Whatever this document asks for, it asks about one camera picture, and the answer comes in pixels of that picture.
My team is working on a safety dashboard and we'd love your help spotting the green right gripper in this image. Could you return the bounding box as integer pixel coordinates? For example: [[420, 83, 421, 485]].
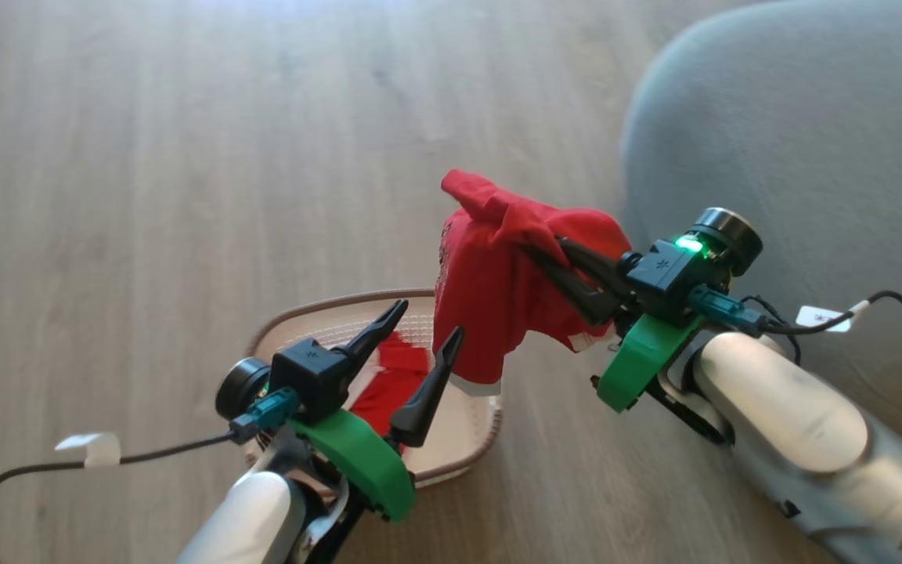
[[519, 237, 708, 414]]

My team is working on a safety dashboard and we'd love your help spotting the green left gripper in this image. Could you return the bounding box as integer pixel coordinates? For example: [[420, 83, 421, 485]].
[[287, 298, 466, 524]]

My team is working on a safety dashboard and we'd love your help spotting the red garment with white trim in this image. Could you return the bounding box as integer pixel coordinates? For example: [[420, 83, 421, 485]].
[[348, 168, 633, 437]]

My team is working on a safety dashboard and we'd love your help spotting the white basket with brown rim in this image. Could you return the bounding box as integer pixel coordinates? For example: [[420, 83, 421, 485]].
[[244, 288, 505, 490]]

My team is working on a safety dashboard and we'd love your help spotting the grey fabric sofa seat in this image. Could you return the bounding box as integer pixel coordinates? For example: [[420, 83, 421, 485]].
[[621, 0, 902, 480]]

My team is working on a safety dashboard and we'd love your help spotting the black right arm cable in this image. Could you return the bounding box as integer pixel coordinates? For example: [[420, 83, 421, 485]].
[[687, 285, 902, 414]]

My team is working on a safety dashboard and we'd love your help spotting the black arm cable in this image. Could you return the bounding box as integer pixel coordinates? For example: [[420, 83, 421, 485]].
[[687, 285, 902, 414], [0, 387, 300, 564]]

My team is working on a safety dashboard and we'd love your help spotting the white right cable tag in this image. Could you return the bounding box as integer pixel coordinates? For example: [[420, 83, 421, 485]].
[[795, 301, 869, 334]]

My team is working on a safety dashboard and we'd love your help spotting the white cable tag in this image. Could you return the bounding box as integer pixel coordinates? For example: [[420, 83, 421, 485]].
[[795, 301, 869, 334], [55, 432, 122, 469]]

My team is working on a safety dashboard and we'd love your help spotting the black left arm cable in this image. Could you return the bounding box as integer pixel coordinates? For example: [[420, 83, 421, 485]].
[[0, 387, 300, 564]]

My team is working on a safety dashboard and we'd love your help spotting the white left cable tag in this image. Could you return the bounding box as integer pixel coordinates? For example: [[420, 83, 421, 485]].
[[55, 432, 122, 469]]

